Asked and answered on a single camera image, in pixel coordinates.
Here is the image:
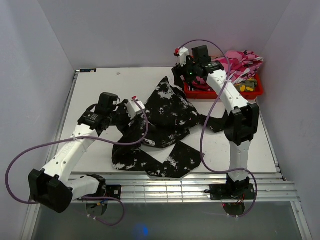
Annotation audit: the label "red plastic bin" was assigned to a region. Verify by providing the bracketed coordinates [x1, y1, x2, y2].
[183, 53, 265, 100]

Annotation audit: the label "pink camouflage trousers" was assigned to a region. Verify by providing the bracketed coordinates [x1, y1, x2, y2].
[191, 50, 264, 92]

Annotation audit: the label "small blue label sticker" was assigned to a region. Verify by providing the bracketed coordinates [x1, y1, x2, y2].
[79, 68, 97, 73]

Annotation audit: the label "aluminium rail frame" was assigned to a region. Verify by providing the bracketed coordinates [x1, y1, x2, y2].
[19, 69, 313, 240]

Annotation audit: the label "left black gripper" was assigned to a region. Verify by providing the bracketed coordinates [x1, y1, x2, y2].
[108, 100, 141, 138]

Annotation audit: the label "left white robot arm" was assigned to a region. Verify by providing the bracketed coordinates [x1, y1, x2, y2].
[28, 92, 140, 213]

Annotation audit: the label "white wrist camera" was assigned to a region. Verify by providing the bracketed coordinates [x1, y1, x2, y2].
[174, 46, 190, 67]
[124, 96, 146, 120]

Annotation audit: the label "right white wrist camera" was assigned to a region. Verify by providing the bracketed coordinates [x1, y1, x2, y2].
[174, 46, 190, 67]

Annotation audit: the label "black white splatter trousers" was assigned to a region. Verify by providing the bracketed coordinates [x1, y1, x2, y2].
[111, 75, 233, 179]

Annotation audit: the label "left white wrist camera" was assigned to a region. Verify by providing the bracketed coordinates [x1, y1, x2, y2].
[124, 96, 146, 120]

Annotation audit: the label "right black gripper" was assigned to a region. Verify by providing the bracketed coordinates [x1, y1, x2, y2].
[172, 55, 200, 88]

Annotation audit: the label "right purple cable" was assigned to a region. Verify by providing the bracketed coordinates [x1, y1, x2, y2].
[174, 39, 258, 219]

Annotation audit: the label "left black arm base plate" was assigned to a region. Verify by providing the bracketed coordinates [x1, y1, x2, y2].
[96, 184, 122, 200]

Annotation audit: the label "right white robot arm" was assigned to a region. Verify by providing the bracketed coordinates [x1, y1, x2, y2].
[172, 45, 260, 199]

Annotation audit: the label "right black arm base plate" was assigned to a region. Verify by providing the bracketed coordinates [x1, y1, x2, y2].
[204, 183, 256, 201]

